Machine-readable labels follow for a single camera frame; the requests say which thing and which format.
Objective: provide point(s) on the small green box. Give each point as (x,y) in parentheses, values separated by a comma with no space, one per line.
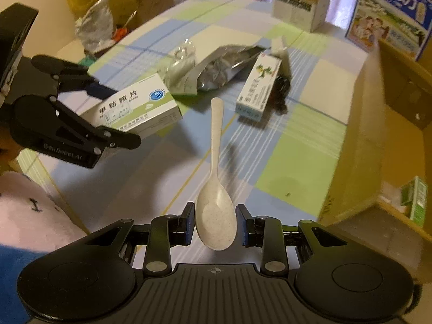
(414,198)

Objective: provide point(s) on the white green medicine box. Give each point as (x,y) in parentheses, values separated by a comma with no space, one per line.
(143,108)

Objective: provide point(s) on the silver foil bag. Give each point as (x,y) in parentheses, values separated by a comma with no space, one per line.
(223,64)

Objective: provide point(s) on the brown cardboard box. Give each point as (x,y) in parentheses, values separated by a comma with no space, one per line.
(388,136)

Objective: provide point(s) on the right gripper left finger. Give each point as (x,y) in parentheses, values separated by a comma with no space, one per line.
(166,232)

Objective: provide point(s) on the crumpled silver bag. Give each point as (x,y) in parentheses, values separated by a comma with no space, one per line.
(95,29)

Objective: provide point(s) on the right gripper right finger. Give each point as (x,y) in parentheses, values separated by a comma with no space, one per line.
(266,233)

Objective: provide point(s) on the checkered tablecloth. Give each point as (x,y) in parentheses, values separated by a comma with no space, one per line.
(281,165)

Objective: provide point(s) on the long white ointment box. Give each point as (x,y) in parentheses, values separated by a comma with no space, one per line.
(255,93)

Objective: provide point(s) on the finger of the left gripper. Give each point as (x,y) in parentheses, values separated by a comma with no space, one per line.
(47,126)
(71,77)

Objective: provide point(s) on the clear plastic bag with hooks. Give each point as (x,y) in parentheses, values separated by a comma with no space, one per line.
(182,61)

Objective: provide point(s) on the white speckled plastic spoon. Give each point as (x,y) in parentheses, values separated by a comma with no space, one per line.
(215,217)

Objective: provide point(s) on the blue milk carton box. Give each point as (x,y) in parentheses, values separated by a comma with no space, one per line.
(404,24)

